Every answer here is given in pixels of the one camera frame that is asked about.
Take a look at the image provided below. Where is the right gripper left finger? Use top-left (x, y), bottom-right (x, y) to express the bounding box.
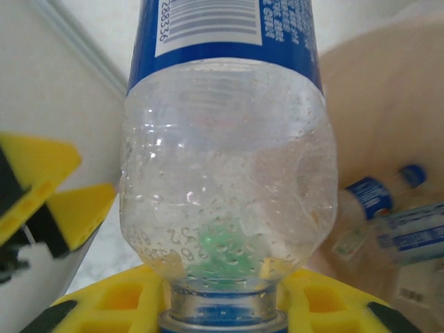
top-left (20, 263), bottom-right (174, 333)

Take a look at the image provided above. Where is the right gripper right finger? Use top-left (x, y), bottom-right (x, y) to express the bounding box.
top-left (275, 266), bottom-right (422, 333)

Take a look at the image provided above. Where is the clear bottle light-blue label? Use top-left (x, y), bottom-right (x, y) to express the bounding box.
top-left (374, 203), bottom-right (444, 266)

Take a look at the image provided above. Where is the beige round plastic bin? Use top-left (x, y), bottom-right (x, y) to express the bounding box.
top-left (301, 10), bottom-right (444, 333)

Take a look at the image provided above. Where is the clear bottle blue label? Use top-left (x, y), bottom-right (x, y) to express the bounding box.
top-left (341, 164), bottom-right (428, 223)

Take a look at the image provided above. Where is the aluminium table edge rail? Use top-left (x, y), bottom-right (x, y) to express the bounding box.
top-left (40, 0), bottom-right (130, 92)

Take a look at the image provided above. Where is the clear plastic bottle blue cap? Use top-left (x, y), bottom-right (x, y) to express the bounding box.
top-left (117, 0), bottom-right (339, 333)

